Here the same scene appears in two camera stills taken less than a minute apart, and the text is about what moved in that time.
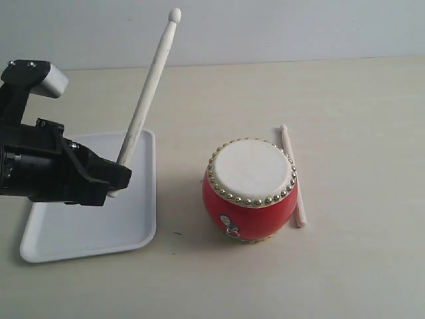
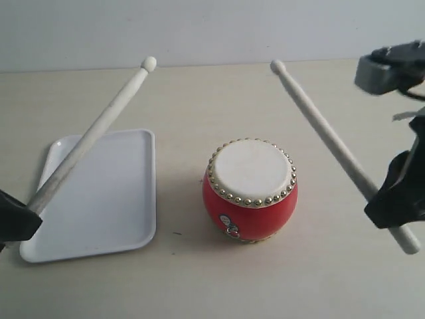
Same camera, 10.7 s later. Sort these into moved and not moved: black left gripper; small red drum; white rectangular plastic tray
Moved: black left gripper
Not moved: small red drum; white rectangular plastic tray
